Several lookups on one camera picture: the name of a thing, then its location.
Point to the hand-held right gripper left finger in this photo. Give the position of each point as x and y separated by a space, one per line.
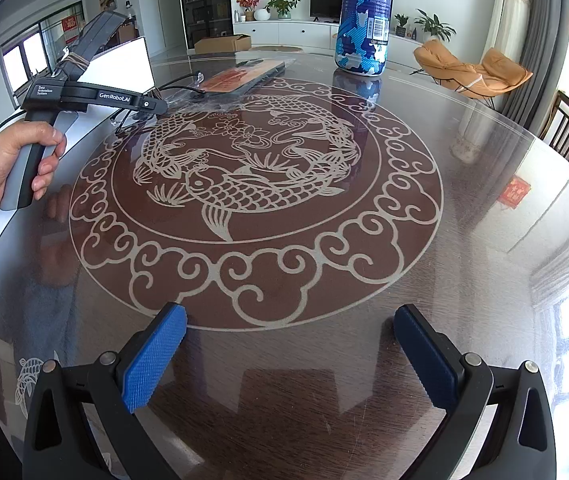
154 355

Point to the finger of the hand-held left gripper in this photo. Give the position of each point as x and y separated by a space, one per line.
152 106

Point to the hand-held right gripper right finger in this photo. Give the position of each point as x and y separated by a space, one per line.
427 355

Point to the white cardboard box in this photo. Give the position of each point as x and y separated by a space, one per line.
124 65

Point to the brown patterned glass desktop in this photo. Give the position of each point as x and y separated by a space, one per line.
489 220

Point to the red door poster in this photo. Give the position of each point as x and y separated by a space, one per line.
72 29

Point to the orange phone case package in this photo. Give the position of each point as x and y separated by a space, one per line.
237 79

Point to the brown cardboard box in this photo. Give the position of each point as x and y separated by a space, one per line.
222 44

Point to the dark glass display cabinet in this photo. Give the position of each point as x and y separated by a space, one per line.
204 5

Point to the beige oval pet bed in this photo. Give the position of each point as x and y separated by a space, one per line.
277 48

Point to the red flowers in vase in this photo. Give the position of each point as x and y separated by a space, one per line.
248 4

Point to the white television cabinet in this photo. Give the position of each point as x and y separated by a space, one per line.
289 30

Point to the green potted plant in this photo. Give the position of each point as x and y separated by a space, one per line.
282 4

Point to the black television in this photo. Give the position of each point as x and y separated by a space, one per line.
324 0

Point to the blue patterned spray can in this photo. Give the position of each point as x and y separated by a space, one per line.
364 15

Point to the small potted plant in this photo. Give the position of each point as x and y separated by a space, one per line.
401 22

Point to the orange lounge chair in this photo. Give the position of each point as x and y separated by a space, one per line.
444 62

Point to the large leafy potted plant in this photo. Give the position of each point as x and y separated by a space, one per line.
434 25

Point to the grey curtain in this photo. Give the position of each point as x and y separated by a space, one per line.
544 35

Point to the cream covered standing air conditioner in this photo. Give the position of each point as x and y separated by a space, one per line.
509 15

